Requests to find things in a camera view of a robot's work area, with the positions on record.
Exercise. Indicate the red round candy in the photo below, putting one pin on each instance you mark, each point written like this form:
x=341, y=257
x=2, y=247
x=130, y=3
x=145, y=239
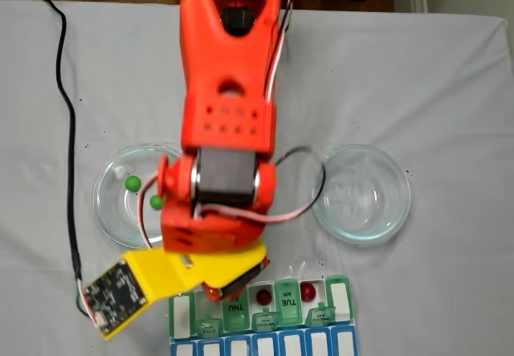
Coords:
x=308, y=291
x=263, y=296

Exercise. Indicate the green round candy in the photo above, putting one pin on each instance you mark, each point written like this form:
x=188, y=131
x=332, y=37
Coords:
x=156, y=202
x=133, y=183

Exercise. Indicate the green blue weekly pill organizer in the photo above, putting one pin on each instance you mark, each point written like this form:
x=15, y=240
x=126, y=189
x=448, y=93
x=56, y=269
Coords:
x=289, y=308

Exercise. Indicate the glass bowl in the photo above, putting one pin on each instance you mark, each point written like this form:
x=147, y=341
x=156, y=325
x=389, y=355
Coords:
x=361, y=195
x=112, y=219

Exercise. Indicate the white tablecloth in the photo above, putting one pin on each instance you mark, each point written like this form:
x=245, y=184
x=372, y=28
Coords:
x=401, y=70

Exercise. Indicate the yellow camera mount with board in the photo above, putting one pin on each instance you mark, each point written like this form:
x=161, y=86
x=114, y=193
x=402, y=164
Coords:
x=116, y=295

